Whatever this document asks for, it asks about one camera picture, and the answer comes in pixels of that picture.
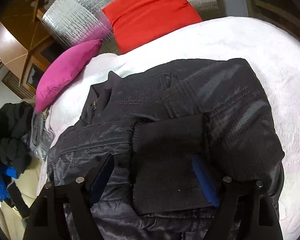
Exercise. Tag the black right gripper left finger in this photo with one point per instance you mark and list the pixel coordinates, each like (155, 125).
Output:
(96, 179)

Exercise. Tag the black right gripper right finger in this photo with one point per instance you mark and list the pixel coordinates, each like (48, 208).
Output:
(207, 185)

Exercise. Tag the black jacket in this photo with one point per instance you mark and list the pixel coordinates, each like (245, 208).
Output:
(153, 124)

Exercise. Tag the dark clothes pile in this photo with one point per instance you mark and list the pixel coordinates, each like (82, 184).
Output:
(15, 124)

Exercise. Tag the grey folded garment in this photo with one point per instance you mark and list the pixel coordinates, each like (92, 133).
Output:
(41, 137)

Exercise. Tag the blue garment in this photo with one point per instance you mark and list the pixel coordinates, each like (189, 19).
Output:
(6, 175)

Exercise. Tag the magenta pillow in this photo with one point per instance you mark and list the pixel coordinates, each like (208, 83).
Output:
(62, 71)

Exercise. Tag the pale pink bedspread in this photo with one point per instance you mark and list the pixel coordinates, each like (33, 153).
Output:
(273, 54)

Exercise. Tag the wooden cabinet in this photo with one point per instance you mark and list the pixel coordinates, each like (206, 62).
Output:
(21, 44)

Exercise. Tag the silver foil insulation panel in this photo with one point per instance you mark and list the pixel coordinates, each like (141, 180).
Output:
(77, 21)

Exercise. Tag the red pillow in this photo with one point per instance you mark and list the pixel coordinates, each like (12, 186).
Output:
(137, 22)

